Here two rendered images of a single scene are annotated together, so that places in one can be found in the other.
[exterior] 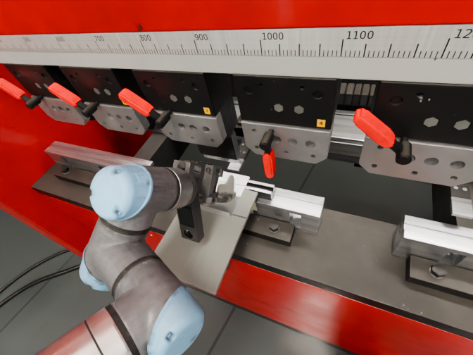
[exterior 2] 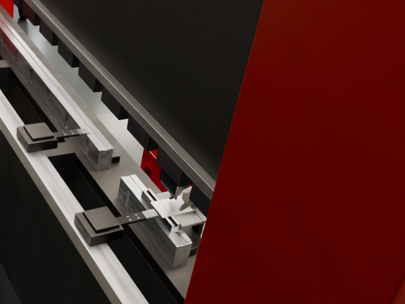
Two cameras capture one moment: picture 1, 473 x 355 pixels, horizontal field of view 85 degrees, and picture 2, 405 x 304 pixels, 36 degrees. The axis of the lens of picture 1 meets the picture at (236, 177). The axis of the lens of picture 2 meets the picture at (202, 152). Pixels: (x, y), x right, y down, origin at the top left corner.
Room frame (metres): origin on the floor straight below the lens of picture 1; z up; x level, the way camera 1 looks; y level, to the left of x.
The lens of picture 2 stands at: (2.01, 0.50, 2.24)
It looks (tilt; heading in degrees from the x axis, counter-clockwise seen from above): 31 degrees down; 194
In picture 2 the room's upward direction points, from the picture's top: 14 degrees clockwise
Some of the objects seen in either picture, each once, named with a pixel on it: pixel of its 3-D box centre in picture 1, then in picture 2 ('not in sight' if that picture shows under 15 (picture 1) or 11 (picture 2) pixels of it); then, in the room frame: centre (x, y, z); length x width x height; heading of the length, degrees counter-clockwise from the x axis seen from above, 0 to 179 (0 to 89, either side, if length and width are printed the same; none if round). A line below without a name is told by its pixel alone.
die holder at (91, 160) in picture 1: (101, 164); not in sight; (0.77, 0.47, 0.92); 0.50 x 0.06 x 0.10; 55
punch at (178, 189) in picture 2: (217, 146); (170, 179); (0.46, 0.02, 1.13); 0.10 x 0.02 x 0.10; 55
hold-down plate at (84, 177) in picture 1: (86, 179); not in sight; (0.75, 0.55, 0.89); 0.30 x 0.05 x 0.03; 55
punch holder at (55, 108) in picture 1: (60, 87); not in sight; (0.70, 0.37, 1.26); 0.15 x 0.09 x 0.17; 55
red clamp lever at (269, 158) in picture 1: (269, 155); not in sight; (0.31, -0.07, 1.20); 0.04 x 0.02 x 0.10; 145
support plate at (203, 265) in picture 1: (205, 227); (200, 202); (0.33, 0.11, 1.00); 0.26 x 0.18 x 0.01; 145
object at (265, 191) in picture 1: (238, 184); (160, 210); (0.44, 0.00, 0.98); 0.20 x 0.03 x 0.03; 55
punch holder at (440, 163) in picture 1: (426, 121); (123, 88); (0.24, -0.28, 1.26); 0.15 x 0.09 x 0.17; 55
